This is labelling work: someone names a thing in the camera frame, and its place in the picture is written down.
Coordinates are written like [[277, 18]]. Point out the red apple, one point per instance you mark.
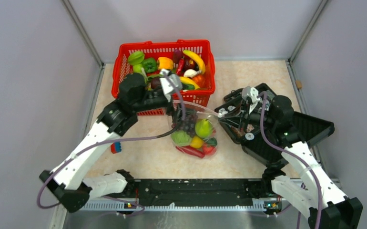
[[209, 150]]

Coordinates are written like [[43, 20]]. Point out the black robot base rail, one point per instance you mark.
[[203, 194]]

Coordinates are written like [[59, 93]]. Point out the yellow banana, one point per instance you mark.
[[197, 59]]

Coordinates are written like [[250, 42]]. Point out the red blue toy block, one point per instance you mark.
[[116, 148]]

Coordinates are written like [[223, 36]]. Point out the white garlic bulb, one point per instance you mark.
[[190, 73]]

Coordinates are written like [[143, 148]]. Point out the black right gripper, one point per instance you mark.
[[238, 117]]

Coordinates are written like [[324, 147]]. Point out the round green cabbage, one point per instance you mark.
[[181, 138]]

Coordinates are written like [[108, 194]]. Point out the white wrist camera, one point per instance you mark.
[[250, 99], [170, 83]]

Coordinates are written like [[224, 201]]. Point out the small dark green cucumber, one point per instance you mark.
[[211, 142]]

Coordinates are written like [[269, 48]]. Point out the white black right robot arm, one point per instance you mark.
[[307, 187]]

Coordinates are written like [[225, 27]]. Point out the dark purple grape bunch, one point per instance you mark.
[[187, 125]]

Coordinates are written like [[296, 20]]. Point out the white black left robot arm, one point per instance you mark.
[[68, 181]]

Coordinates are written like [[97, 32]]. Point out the red chili pepper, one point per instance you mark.
[[190, 151]]

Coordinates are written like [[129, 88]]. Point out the red plastic shopping basket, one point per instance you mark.
[[150, 57]]

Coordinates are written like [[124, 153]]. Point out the green bell pepper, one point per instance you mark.
[[149, 65]]

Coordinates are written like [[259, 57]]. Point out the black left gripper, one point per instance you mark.
[[177, 114]]

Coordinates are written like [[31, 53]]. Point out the black open tool case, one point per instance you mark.
[[282, 126]]

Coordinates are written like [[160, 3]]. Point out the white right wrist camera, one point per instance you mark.
[[250, 99]]

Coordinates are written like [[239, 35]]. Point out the yellow bell pepper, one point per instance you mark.
[[165, 63]]

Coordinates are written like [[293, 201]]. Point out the yellow apple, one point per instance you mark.
[[196, 142]]

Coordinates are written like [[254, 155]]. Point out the clear zip top bag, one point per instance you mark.
[[203, 113]]

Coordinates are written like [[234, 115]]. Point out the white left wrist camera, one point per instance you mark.
[[170, 83]]

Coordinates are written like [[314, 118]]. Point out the green pear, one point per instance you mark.
[[204, 128]]

